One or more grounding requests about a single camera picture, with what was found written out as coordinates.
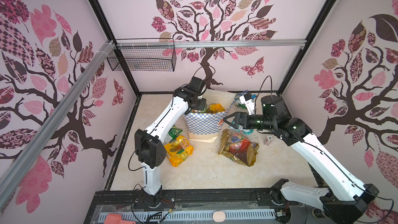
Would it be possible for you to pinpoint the teal snack packet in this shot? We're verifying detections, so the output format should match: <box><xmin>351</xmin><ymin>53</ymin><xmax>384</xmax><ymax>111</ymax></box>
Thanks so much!
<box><xmin>229</xmin><ymin>127</ymin><xmax>253</xmax><ymax>135</ymax></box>

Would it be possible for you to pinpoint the gold candy bag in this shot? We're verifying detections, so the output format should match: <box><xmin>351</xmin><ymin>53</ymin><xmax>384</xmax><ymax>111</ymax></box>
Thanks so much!
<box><xmin>218</xmin><ymin>129</ymin><xmax>259</xmax><ymax>167</ymax></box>

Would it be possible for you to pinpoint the blue checkered paper bag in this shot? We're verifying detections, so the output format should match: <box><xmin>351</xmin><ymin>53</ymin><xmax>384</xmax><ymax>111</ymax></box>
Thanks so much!
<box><xmin>183</xmin><ymin>89</ymin><xmax>237</xmax><ymax>143</ymax></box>

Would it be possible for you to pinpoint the orange yellow candy bag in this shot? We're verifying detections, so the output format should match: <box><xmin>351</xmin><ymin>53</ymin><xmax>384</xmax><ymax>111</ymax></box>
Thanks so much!
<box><xmin>165</xmin><ymin>135</ymin><xmax>194</xmax><ymax>167</ymax></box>

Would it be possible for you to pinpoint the yellow snack packet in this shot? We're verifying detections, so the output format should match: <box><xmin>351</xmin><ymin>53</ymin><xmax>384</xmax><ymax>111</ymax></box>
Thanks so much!
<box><xmin>205</xmin><ymin>103</ymin><xmax>225</xmax><ymax>114</ymax></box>

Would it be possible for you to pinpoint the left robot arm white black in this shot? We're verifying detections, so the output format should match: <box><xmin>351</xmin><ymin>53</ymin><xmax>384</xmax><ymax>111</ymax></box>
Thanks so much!
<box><xmin>134</xmin><ymin>76</ymin><xmax>206</xmax><ymax>207</ymax></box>

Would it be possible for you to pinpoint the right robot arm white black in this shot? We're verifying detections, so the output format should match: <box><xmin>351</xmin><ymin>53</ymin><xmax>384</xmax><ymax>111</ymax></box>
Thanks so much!
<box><xmin>223</xmin><ymin>93</ymin><xmax>379</xmax><ymax>224</ymax></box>

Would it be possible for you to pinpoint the small clear wrapped candy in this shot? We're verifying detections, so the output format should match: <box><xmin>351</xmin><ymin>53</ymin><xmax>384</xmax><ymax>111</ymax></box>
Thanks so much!
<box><xmin>263</xmin><ymin>134</ymin><xmax>274</xmax><ymax>146</ymax></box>

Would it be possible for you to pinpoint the beige round sticker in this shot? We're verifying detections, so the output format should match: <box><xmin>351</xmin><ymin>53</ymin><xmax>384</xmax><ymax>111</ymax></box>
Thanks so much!
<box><xmin>212</xmin><ymin>211</ymin><xmax>226</xmax><ymax>223</ymax></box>

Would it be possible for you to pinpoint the red object at base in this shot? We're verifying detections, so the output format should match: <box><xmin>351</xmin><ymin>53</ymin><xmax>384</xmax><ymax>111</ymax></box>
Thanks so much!
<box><xmin>104</xmin><ymin>214</ymin><xmax>136</xmax><ymax>224</ymax></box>

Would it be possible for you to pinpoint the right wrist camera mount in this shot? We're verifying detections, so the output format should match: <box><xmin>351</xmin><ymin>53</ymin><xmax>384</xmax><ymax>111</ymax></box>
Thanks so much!
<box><xmin>239</xmin><ymin>92</ymin><xmax>257</xmax><ymax>115</ymax></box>

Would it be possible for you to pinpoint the black wire basket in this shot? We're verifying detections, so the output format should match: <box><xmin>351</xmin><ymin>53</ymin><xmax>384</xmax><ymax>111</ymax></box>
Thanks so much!
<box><xmin>107</xmin><ymin>37</ymin><xmax>177</xmax><ymax>72</ymax></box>

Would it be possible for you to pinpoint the aluminium rail back wall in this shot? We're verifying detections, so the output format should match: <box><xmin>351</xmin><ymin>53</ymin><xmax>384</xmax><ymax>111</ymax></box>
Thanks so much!
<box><xmin>117</xmin><ymin>39</ymin><xmax>307</xmax><ymax>49</ymax></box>

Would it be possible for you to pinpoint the aluminium rail wall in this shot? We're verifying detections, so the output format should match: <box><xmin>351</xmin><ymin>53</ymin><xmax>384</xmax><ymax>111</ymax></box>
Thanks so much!
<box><xmin>1</xmin><ymin>40</ymin><xmax>115</xmax><ymax>207</ymax></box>
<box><xmin>117</xmin><ymin>39</ymin><xmax>307</xmax><ymax>49</ymax></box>

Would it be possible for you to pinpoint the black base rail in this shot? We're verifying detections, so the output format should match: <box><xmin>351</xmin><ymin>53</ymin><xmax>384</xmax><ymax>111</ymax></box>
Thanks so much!
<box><xmin>83</xmin><ymin>186</ymin><xmax>352</xmax><ymax>224</ymax></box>

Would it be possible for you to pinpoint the white slotted cable duct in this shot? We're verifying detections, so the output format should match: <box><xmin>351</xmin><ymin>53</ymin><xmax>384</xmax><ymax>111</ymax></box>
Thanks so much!
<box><xmin>98</xmin><ymin>209</ymin><xmax>277</xmax><ymax>224</ymax></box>

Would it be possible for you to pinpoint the aluminium rail left wall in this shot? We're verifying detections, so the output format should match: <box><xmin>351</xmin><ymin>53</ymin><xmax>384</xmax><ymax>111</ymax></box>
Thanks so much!
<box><xmin>1</xmin><ymin>40</ymin><xmax>115</xmax><ymax>207</ymax></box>

